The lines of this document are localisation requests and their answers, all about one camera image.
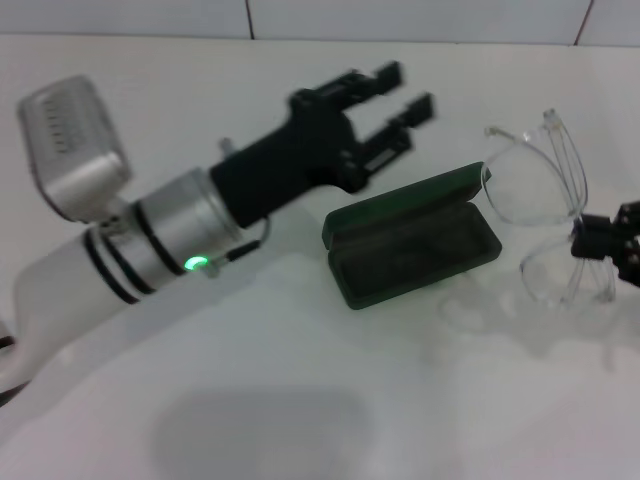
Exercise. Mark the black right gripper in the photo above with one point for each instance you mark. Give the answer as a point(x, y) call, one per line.
point(629, 245)

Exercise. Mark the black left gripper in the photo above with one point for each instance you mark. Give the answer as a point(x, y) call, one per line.
point(290, 160)

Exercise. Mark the clear white glasses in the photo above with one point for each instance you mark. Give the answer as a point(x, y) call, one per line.
point(510, 200)

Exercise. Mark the green glasses case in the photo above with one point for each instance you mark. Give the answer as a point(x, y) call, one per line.
point(410, 250)

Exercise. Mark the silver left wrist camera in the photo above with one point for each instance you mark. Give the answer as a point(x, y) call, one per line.
point(70, 150)

